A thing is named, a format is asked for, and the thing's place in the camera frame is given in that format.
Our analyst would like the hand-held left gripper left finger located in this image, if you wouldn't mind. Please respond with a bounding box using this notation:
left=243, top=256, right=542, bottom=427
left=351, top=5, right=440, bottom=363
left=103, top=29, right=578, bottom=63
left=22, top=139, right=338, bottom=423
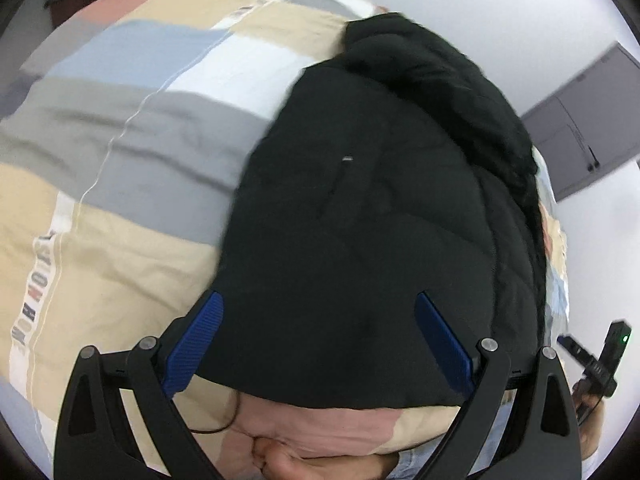
left=52, top=290, right=226, bottom=480

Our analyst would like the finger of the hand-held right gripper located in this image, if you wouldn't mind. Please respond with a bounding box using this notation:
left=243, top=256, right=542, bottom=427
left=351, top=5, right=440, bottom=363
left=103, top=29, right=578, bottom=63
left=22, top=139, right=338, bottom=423
left=556, top=334, right=600, bottom=370

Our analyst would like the black puffer jacket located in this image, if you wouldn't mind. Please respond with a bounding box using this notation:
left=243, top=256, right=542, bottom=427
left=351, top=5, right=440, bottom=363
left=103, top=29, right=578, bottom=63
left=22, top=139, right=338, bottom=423
left=192, top=11, right=549, bottom=410

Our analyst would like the grey door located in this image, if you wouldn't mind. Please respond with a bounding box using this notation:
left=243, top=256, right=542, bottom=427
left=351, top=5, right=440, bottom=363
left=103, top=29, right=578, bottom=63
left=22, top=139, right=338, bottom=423
left=520, top=42, right=640, bottom=202

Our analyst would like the checked patchwork quilt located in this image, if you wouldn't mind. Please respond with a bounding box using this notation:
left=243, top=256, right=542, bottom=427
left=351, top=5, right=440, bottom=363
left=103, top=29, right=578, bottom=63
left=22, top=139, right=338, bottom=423
left=0, top=0, right=572, bottom=480

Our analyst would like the person's left hand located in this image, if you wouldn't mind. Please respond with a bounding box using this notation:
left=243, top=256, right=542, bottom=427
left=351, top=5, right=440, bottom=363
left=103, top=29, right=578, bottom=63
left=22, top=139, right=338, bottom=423
left=251, top=436, right=402, bottom=480

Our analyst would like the thin black cable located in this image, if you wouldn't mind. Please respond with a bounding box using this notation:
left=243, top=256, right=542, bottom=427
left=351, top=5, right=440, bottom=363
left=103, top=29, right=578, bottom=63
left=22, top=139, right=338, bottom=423
left=191, top=389, right=244, bottom=436

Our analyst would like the dark red suitcase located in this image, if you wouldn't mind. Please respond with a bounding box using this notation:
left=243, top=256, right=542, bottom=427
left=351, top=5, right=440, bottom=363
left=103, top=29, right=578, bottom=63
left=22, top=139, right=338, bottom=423
left=44, top=0, right=98, bottom=27

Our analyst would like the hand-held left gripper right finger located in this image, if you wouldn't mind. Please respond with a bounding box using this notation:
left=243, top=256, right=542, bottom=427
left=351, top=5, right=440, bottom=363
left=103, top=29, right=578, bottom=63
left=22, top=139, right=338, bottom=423
left=414, top=291, right=584, bottom=480

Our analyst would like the person's right hand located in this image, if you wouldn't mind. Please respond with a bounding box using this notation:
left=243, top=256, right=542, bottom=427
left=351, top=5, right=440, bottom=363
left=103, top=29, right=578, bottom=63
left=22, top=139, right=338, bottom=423
left=571, top=379, right=607, bottom=462

